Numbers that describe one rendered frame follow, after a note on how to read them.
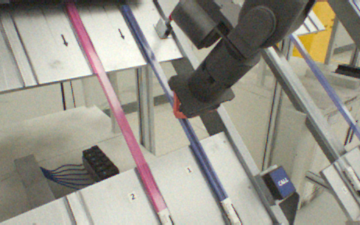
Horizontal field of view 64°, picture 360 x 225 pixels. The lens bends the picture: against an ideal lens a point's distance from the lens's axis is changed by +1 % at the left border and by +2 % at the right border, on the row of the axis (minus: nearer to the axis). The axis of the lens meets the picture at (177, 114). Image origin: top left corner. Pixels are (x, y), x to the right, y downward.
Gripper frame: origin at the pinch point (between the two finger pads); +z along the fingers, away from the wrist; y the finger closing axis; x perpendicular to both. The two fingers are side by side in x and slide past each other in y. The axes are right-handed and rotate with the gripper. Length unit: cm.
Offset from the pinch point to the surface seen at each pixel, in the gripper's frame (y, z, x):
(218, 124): -7.9, 1.8, 4.5
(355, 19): -85, 1, -12
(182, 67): -8.0, 3.3, -10.4
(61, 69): 16.8, 1.1, -13.9
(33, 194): 25.0, 33.1, -1.6
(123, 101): -70, 178, -77
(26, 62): 21.5, 1.1, -16.1
